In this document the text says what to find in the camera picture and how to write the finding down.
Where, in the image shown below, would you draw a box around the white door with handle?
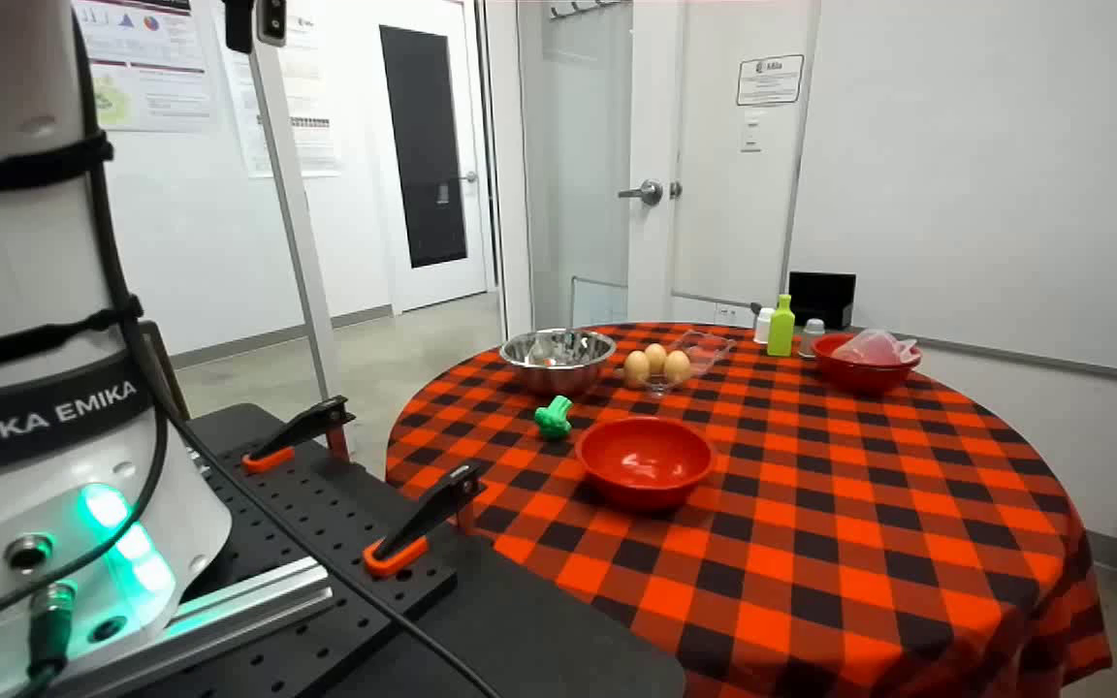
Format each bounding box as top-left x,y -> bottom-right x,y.
623,0 -> 822,320

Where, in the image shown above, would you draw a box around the orange black clamp left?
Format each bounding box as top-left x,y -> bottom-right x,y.
241,396 -> 354,478

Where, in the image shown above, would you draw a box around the small white bottle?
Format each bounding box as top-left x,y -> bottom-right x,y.
753,307 -> 771,347

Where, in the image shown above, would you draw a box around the green toy broccoli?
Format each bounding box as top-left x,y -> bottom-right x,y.
530,396 -> 569,437

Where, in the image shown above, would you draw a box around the red black plaid tablecloth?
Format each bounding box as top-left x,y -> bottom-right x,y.
387,328 -> 1115,698

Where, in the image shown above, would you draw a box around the dark window door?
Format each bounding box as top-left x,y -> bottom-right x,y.
371,0 -> 489,315

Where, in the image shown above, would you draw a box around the orange black clamp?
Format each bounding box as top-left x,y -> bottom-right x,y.
241,396 -> 354,478
360,462 -> 480,578

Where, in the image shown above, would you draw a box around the black perforated mounting board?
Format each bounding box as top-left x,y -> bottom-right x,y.
129,401 -> 691,698

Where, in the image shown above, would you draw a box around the clear bowl of eggs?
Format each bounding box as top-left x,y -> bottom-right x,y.
621,334 -> 731,387

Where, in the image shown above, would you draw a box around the steel mixing bowl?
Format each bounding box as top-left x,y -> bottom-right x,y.
502,328 -> 618,396

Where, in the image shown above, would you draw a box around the green squeeze bottle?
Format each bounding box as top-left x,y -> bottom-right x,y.
767,297 -> 795,359

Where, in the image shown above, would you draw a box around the red bowl with plastic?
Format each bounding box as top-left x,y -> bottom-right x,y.
815,331 -> 918,396

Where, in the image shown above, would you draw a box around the wall posters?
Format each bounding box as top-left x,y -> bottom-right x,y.
69,0 -> 341,179

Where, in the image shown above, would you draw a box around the orange black clamp right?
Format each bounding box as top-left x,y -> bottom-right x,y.
360,462 -> 480,578

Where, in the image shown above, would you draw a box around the black wall-mounted box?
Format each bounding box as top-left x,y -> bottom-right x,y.
789,271 -> 856,331

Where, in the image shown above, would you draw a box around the metal camera stand pole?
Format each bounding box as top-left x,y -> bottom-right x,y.
221,0 -> 339,404

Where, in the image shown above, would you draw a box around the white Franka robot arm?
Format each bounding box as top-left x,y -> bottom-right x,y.
0,0 -> 232,698

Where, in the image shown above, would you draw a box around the paper sign on door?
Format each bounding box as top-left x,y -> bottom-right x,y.
738,54 -> 803,110

